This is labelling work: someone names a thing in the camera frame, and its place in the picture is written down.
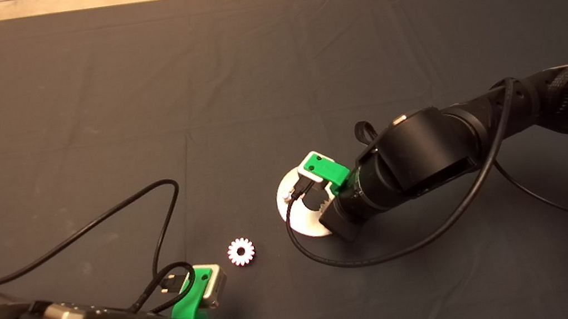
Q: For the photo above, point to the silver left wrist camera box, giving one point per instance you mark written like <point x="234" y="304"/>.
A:
<point x="215" y="285"/>

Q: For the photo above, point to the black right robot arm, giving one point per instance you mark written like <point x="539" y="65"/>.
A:
<point x="429" y="154"/>

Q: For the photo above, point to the green right camera mount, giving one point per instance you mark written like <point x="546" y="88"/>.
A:
<point x="328" y="172"/>

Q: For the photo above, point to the dark grey table cloth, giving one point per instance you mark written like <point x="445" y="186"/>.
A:
<point x="271" y="71"/>

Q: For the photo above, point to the white shiny small gear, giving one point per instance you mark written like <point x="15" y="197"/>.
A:
<point x="234" y="253"/>

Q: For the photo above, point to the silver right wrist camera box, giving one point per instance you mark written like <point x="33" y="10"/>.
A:
<point x="304" y="176"/>

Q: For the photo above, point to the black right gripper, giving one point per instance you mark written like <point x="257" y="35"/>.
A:
<point x="345" y="220"/>

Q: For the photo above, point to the round metal carrier plate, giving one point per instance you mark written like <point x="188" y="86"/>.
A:
<point x="310" y="224"/>

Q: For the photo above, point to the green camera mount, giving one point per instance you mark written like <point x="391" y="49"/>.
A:
<point x="328" y="172"/>
<point x="188" y="306"/>

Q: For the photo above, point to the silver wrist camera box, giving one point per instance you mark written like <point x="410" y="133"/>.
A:
<point x="304" y="176"/>
<point x="215" y="285"/>

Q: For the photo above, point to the green left camera mount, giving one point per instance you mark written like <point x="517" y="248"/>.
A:
<point x="188" y="306"/>

